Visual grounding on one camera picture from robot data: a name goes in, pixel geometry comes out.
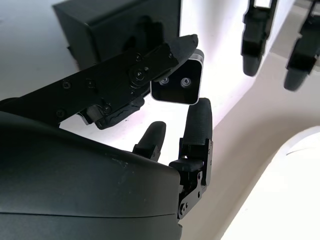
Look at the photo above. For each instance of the small silver black camera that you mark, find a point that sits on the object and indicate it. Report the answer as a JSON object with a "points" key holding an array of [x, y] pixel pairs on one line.
{"points": [[180, 93]]}

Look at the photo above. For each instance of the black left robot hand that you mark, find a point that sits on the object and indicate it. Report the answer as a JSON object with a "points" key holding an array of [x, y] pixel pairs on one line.
{"points": [[252, 45]]}

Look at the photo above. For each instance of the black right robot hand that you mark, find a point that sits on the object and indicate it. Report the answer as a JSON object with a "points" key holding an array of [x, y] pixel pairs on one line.
{"points": [[87, 190]]}

